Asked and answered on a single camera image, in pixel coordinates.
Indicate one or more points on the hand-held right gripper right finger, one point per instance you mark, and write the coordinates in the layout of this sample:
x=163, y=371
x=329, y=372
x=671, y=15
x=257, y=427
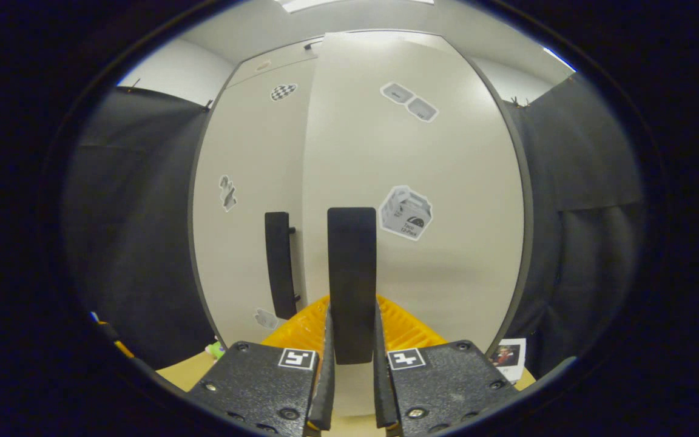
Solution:
x=381, y=394

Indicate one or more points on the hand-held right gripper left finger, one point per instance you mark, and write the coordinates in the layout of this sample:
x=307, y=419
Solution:
x=327, y=388

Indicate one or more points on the beige shoe cabinet door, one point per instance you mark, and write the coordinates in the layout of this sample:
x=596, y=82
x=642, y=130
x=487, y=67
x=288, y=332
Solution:
x=246, y=152
x=446, y=273

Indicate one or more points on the green and pink plush toy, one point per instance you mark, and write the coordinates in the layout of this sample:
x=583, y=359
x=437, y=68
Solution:
x=215, y=350

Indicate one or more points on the small stack of books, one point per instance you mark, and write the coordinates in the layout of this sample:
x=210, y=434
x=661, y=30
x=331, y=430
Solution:
x=507, y=358

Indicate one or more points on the black backdrop cloth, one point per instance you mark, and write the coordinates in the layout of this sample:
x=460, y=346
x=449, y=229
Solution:
x=131, y=243
x=586, y=255

